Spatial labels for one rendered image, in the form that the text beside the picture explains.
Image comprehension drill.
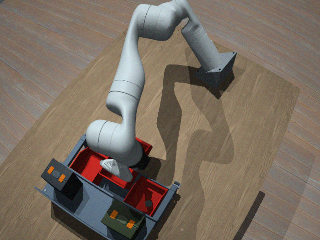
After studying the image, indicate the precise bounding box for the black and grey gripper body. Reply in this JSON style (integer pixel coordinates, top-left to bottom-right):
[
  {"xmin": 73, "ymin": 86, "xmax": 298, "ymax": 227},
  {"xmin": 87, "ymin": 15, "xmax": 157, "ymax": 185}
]
[{"xmin": 101, "ymin": 140, "xmax": 150, "ymax": 182}]

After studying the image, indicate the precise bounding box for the dark green case with orange latches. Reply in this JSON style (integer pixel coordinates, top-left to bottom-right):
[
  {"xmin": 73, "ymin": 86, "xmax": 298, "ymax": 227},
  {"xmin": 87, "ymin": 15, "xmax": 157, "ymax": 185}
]
[{"xmin": 101, "ymin": 200, "xmax": 146, "ymax": 240}]

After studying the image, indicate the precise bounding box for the grey metal shelf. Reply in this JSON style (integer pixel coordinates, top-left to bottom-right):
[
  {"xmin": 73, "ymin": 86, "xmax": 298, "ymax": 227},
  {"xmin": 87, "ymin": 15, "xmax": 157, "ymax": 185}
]
[{"xmin": 34, "ymin": 132, "xmax": 181, "ymax": 240}]

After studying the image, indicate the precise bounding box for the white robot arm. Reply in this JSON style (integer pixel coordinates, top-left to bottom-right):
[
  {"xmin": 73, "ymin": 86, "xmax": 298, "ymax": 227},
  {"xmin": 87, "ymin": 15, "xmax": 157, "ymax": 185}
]
[{"xmin": 86, "ymin": 0, "xmax": 222, "ymax": 163}]

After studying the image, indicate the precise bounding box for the dark grey case with orange latches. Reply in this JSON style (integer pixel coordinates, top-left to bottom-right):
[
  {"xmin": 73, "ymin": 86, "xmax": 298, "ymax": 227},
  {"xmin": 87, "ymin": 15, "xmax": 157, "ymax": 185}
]
[{"xmin": 41, "ymin": 158, "xmax": 83, "ymax": 200}]

